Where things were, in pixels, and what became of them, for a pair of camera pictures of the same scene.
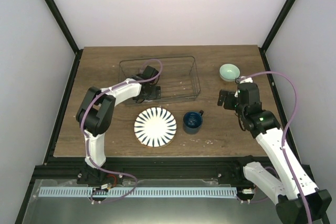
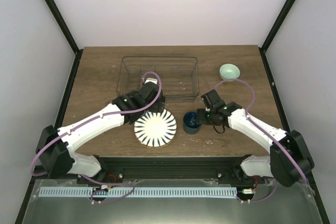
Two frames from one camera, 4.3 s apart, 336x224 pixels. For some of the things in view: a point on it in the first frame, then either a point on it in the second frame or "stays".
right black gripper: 228,95 to 201,119
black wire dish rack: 179,80 stays
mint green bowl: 229,72 stays
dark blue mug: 192,121 stays
